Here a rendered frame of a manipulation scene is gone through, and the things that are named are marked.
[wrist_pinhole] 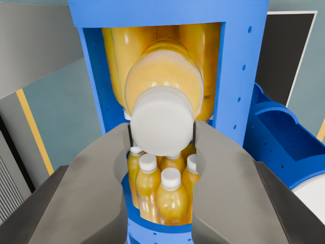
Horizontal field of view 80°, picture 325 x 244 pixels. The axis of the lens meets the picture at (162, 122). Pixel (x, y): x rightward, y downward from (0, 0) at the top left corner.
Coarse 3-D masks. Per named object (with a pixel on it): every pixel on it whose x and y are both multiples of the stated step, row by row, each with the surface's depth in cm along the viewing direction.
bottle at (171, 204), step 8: (160, 184) 40; (160, 192) 39; (168, 192) 38; (176, 192) 38; (184, 192) 39; (160, 200) 39; (168, 200) 38; (176, 200) 38; (184, 200) 39; (160, 208) 39; (168, 208) 38; (176, 208) 38; (184, 208) 39; (160, 216) 41; (168, 216) 39; (176, 216) 39; (184, 216) 41; (168, 224) 40; (176, 224) 40; (184, 224) 42
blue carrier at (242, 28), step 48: (96, 0) 20; (144, 0) 18; (192, 0) 18; (240, 0) 20; (96, 48) 36; (240, 48) 22; (96, 96) 36; (240, 96) 26; (240, 144) 33; (144, 240) 39
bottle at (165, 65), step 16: (160, 48) 17; (176, 48) 18; (144, 64) 15; (160, 64) 14; (176, 64) 14; (192, 64) 16; (128, 80) 16; (144, 80) 14; (160, 80) 13; (176, 80) 13; (192, 80) 14; (128, 96) 15; (144, 96) 13; (192, 96) 14; (192, 112) 13
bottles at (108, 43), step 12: (108, 36) 34; (168, 36) 32; (108, 48) 35; (108, 60) 37; (120, 96) 39; (132, 156) 49; (156, 156) 53; (168, 156) 47; (180, 156) 48; (132, 168) 49; (180, 168) 47; (132, 180) 51; (132, 192) 54
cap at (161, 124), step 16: (160, 96) 11; (176, 96) 12; (144, 112) 11; (160, 112) 11; (176, 112) 11; (144, 128) 12; (160, 128) 12; (176, 128) 12; (192, 128) 11; (144, 144) 12; (160, 144) 12; (176, 144) 12
